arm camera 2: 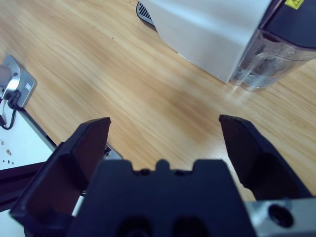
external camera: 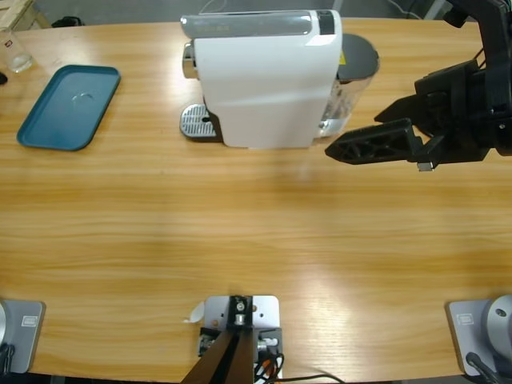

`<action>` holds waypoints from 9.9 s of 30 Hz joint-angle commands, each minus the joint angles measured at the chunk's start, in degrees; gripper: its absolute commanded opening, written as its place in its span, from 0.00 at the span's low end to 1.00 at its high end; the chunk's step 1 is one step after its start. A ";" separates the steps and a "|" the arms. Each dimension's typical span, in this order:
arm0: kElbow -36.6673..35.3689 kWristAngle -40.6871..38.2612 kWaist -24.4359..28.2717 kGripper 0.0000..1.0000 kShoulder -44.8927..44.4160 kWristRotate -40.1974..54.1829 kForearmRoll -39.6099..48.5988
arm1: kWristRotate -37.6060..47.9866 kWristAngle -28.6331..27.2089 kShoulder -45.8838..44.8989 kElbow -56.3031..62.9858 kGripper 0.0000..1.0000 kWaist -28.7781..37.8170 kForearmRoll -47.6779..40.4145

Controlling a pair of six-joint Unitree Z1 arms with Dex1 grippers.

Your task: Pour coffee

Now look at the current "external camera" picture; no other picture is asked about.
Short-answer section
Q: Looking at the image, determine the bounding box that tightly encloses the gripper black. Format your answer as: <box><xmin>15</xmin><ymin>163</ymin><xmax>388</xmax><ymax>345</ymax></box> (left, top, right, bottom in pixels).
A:
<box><xmin>324</xmin><ymin>59</ymin><xmax>495</xmax><ymax>172</ymax></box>

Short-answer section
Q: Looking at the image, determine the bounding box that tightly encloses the clear drinking glass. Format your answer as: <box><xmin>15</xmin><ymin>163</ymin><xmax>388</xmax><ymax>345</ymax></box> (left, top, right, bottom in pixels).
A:
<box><xmin>0</xmin><ymin>26</ymin><xmax>34</xmax><ymax>74</ymax></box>

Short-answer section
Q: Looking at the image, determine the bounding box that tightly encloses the grey coffee machine lid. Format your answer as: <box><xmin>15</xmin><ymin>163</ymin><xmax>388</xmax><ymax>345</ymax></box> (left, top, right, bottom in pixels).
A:
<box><xmin>179</xmin><ymin>10</ymin><xmax>315</xmax><ymax>40</ymax></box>

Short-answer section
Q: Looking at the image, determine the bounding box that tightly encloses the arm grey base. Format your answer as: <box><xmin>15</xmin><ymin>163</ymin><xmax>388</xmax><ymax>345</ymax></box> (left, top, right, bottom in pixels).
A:
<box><xmin>446</xmin><ymin>294</ymin><xmax>512</xmax><ymax>378</ymax></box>
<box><xmin>0</xmin><ymin>298</ymin><xmax>46</xmax><ymax>374</ymax></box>

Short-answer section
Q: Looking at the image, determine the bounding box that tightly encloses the white capsule coffee machine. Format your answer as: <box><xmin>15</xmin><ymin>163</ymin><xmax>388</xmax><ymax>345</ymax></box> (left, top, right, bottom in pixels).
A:
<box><xmin>178</xmin><ymin>8</ymin><xmax>345</xmax><ymax>152</ymax></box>

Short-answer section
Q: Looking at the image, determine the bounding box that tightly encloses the teal plastic tray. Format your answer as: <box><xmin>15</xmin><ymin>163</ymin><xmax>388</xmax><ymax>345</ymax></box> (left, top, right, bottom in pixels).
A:
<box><xmin>15</xmin><ymin>64</ymin><xmax>122</xmax><ymax>152</ymax></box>

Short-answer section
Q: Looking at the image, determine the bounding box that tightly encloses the clear water tank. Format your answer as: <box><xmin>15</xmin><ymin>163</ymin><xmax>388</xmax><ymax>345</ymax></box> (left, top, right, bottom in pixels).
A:
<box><xmin>315</xmin><ymin>34</ymin><xmax>381</xmax><ymax>141</ymax></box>

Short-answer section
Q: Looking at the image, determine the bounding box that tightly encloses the black floor object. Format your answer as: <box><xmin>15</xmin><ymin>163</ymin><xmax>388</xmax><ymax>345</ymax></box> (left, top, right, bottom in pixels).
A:
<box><xmin>50</xmin><ymin>15</ymin><xmax>86</xmax><ymax>29</ymax></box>

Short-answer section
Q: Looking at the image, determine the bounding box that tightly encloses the grey metal leg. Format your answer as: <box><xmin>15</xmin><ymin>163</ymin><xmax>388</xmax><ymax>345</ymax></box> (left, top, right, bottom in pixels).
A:
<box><xmin>422</xmin><ymin>0</ymin><xmax>446</xmax><ymax>20</ymax></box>

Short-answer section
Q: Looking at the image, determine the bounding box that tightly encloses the white tape scrap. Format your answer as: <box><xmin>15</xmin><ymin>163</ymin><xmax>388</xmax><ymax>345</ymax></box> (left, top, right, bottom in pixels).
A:
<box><xmin>182</xmin><ymin>302</ymin><xmax>207</xmax><ymax>324</ymax></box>

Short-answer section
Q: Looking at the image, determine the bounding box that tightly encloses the black base cable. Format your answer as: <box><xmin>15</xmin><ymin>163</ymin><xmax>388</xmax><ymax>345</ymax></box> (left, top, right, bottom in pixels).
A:
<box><xmin>0</xmin><ymin>342</ymin><xmax>17</xmax><ymax>375</ymax></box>
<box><xmin>466</xmin><ymin>350</ymin><xmax>502</xmax><ymax>384</ymax></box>

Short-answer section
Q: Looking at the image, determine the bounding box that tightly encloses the black mount cable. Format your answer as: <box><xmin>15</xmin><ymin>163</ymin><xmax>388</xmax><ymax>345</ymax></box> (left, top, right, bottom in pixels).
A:
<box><xmin>275</xmin><ymin>372</ymin><xmax>346</xmax><ymax>384</ymax></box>

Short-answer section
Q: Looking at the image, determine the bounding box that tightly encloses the orange cable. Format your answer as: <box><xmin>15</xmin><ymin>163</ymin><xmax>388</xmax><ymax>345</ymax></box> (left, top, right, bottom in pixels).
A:
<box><xmin>254</xmin><ymin>354</ymin><xmax>283</xmax><ymax>379</ymax></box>

